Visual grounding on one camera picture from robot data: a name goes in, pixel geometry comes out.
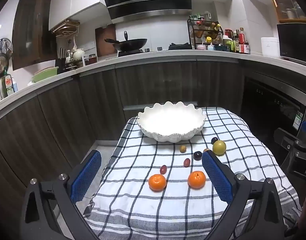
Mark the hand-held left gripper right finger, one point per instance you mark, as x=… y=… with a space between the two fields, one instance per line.
x=218 y=177

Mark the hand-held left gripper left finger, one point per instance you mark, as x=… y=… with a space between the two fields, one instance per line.
x=86 y=175

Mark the orange mandarin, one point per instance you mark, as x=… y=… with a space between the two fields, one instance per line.
x=196 y=179
x=157 y=182

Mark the dark purple plum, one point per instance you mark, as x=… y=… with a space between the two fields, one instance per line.
x=197 y=155
x=214 y=140

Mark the yellow-green pear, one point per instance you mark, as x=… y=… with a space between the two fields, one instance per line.
x=219 y=147

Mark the small red grape tomato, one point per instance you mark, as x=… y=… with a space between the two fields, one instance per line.
x=163 y=169
x=187 y=162

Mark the white scalloped ceramic bowl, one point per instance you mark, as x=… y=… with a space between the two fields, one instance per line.
x=168 y=122

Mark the built-in black dishwasher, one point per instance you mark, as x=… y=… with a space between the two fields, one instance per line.
x=272 y=100

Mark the white checked cloth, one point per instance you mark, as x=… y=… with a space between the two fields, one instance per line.
x=168 y=210

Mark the black microwave oven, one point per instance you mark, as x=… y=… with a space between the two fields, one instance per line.
x=294 y=41

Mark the white rice cooker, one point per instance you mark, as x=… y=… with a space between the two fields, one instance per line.
x=269 y=47

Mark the green plastic basin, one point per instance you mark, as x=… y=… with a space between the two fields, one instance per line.
x=45 y=75

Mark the teal ceramic bowl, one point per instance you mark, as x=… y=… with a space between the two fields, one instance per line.
x=221 y=48

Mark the black knife block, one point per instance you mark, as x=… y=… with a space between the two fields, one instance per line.
x=60 y=65

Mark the glass jar with red contents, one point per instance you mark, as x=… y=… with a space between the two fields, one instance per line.
x=92 y=59

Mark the white teapot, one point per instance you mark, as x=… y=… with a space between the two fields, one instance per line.
x=78 y=54

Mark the green dish soap bottle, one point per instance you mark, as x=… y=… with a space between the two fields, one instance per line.
x=7 y=83

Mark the pink lidded pot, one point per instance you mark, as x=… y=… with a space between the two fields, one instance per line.
x=201 y=47

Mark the brown wooden cutting board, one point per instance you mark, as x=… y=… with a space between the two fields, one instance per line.
x=103 y=42

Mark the white kitchen countertop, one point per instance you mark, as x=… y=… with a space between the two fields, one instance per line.
x=163 y=54

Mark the black gas stove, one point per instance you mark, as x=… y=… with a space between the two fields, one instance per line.
x=180 y=47

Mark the black wok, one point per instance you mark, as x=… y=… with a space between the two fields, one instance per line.
x=129 y=44

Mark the black range hood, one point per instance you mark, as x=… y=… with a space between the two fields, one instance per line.
x=145 y=2

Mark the wooden glass-door wall cabinet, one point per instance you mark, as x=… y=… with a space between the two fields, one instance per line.
x=286 y=3

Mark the wall rack with boards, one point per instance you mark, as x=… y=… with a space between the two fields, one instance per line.
x=65 y=27

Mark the dark wooden window frame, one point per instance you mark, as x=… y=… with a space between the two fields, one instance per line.
x=30 y=30

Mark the white wall cabinets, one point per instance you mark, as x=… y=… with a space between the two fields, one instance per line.
x=75 y=0

